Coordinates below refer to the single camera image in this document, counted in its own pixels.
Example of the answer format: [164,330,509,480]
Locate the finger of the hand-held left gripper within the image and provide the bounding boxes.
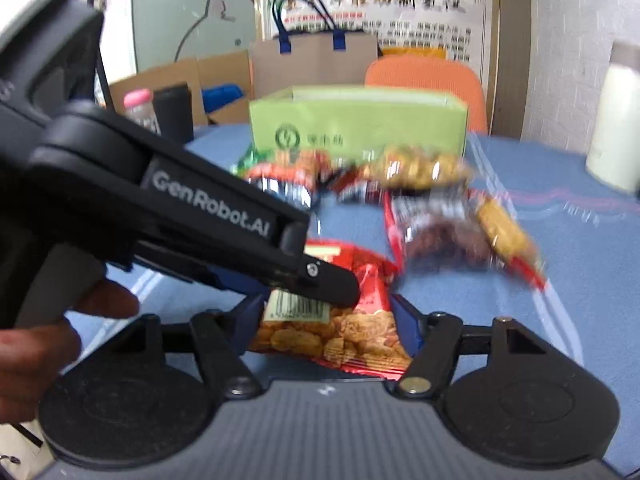
[200,222,362,309]

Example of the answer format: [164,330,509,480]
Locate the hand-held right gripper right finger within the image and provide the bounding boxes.
[390,292,576,400]

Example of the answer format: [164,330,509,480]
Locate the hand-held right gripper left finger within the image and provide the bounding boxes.
[100,294,264,400]

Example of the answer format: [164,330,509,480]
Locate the red peanut snack packet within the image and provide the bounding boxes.
[248,240,416,382]

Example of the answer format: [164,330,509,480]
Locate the green cardboard box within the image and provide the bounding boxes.
[249,85,469,162]

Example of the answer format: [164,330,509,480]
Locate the red packet with brown snacks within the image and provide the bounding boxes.
[384,190,496,274]

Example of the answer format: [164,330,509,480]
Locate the person's left hand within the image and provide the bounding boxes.
[0,279,141,427]

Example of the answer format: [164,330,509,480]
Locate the pink-lidded bottle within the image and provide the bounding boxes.
[123,88,162,136]

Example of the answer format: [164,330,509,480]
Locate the dark red cookie packet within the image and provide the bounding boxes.
[332,162,394,206]

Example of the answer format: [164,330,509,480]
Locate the black bin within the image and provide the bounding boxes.
[152,82,195,144]

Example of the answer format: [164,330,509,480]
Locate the silver and red snack packet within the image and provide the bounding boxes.
[245,152,327,212]

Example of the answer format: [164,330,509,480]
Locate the yellow biscuit packet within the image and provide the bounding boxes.
[475,199,547,287]

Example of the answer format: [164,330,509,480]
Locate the brown cardboard box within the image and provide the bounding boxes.
[107,50,253,128]

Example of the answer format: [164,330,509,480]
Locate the yellow nut snack packet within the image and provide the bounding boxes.
[367,144,476,192]

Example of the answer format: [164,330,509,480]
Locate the dark green snack packet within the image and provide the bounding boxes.
[235,145,275,177]

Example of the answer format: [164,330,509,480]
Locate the blue plastic item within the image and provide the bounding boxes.
[202,85,251,114]

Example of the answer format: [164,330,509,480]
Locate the orange chair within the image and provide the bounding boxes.
[364,56,489,135]

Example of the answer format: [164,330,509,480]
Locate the white thermos jug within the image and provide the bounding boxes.
[585,40,640,195]

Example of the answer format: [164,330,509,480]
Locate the brown paper bag blue handles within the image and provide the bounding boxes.
[250,0,379,102]

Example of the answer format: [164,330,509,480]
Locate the wall poster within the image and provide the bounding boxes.
[255,0,501,98]

